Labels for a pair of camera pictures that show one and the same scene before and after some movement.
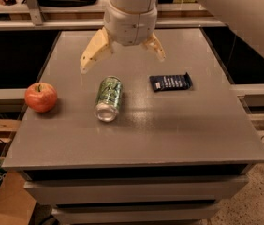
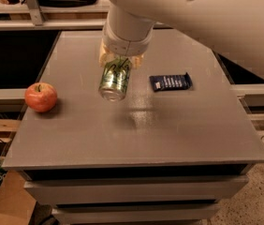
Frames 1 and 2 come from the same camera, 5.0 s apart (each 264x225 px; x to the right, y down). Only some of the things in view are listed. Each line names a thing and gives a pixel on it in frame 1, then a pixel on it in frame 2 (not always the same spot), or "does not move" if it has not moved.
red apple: (40, 97) does not move
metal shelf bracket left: (33, 5) does not move
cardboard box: (14, 204) does not move
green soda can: (109, 98) -> (115, 77)
